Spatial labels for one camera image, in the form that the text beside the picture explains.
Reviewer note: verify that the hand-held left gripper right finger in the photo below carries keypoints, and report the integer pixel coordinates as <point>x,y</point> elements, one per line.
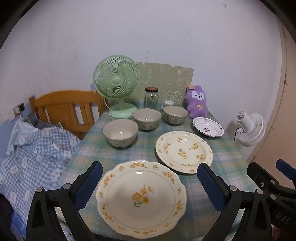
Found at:
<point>211,188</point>

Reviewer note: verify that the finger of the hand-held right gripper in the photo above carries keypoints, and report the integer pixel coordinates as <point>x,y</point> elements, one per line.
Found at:
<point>285,167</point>
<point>263,177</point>

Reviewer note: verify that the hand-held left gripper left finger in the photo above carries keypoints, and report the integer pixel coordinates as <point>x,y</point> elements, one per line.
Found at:
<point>89,183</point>

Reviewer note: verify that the grey ceramic bowl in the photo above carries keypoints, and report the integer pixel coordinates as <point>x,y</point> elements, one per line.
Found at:
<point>175,114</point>
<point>120,134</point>
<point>146,119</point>

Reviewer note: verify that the round yellow flower plate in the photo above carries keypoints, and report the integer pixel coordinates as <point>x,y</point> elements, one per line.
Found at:
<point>183,150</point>

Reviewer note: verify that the white clip fan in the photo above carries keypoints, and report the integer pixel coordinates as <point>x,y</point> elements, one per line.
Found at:
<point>251,129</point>

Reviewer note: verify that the beige door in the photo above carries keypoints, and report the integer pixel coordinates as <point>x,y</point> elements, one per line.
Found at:
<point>282,115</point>

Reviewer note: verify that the scalloped yellow flower plate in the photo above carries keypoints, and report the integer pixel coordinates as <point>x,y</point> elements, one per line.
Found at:
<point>143,197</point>

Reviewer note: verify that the small red flower plate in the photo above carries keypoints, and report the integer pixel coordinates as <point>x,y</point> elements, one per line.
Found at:
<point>208,127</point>

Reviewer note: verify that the blue checked blanket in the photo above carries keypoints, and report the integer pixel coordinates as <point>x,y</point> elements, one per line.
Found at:
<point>34,157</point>

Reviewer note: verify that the grey plaid cloth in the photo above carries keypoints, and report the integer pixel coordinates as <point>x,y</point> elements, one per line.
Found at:
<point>32,118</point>

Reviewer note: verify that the purple plush bunny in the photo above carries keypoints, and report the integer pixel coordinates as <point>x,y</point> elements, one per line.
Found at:
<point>196,102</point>

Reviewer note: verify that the wooden headboard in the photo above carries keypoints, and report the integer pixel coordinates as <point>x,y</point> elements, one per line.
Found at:
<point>60,99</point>

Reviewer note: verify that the cotton swab container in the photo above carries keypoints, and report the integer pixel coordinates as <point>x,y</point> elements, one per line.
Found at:
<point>168,103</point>

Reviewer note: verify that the glass jar with dark lid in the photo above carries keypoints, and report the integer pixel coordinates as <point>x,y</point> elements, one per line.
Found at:
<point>151,99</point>

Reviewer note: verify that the green desk fan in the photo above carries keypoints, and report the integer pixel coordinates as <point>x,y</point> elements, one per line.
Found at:
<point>116,81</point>

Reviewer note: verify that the wall socket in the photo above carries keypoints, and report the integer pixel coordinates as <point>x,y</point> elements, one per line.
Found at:
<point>19,109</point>

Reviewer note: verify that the green patterned wall board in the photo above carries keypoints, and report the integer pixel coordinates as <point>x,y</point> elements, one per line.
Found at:
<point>166,76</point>

